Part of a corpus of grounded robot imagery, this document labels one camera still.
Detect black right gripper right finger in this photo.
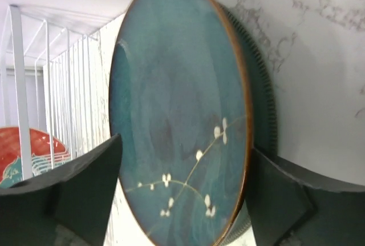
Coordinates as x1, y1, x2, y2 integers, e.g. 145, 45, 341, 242
245, 149, 364, 245

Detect dark teal flowered plate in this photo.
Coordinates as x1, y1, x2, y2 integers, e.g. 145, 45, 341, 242
109, 0, 253, 245

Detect grey-green plate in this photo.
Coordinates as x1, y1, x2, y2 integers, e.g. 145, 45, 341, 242
219, 5, 278, 245

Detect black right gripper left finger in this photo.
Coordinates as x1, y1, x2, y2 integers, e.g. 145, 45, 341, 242
1, 134, 123, 245

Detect white wire dish rack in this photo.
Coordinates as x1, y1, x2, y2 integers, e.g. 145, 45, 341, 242
1, 6, 113, 181

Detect red and teal plate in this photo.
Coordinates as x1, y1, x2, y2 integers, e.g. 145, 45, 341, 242
1, 126, 71, 188

